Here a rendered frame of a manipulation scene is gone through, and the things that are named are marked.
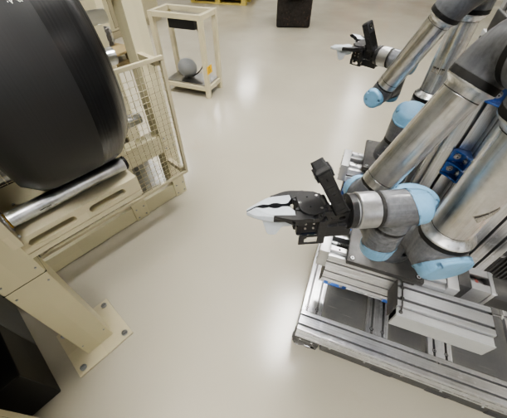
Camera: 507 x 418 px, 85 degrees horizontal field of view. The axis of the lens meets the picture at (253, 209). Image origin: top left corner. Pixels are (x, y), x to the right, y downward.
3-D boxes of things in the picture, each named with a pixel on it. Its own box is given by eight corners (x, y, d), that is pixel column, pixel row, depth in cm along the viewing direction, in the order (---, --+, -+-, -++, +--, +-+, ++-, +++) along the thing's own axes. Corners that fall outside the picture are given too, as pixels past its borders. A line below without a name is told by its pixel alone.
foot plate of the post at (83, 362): (81, 377, 126) (79, 376, 124) (56, 337, 138) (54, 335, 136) (133, 332, 139) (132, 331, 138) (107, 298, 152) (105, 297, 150)
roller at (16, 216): (12, 232, 72) (1, 221, 69) (7, 224, 74) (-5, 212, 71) (131, 170, 90) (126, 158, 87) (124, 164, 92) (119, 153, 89)
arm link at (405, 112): (378, 137, 114) (391, 106, 104) (394, 125, 120) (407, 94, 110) (407, 149, 108) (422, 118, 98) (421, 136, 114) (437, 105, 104)
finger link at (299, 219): (275, 227, 50) (322, 224, 51) (275, 221, 49) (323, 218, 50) (270, 211, 54) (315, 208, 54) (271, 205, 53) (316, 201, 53)
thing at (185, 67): (210, 99, 315) (200, 15, 257) (165, 90, 330) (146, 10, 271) (222, 86, 338) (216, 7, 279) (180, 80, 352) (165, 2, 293)
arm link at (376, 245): (377, 226, 72) (393, 196, 64) (397, 263, 65) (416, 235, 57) (348, 229, 72) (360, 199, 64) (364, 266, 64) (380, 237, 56)
